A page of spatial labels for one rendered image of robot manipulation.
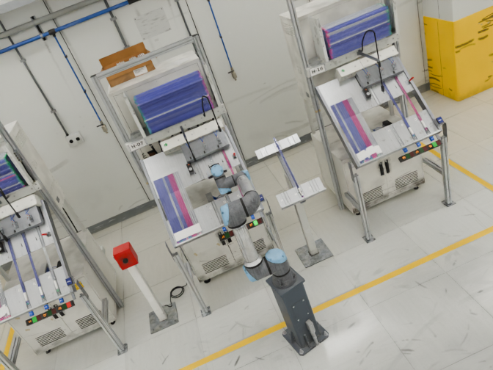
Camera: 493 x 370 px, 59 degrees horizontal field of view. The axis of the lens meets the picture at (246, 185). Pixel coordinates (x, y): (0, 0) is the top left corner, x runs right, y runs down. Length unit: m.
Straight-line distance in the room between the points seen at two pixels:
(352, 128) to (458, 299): 1.38
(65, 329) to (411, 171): 3.17
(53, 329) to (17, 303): 0.60
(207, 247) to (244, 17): 2.38
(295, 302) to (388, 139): 1.41
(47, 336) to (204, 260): 1.40
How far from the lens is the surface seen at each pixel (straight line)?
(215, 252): 3.66
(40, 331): 4.05
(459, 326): 3.16
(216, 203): 3.20
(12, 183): 3.47
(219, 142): 3.26
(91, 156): 4.96
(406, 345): 3.08
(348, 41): 3.49
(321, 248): 3.76
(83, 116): 4.81
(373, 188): 3.89
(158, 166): 3.35
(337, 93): 3.52
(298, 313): 2.93
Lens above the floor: 2.51
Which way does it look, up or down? 31 degrees down
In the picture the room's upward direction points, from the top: 21 degrees counter-clockwise
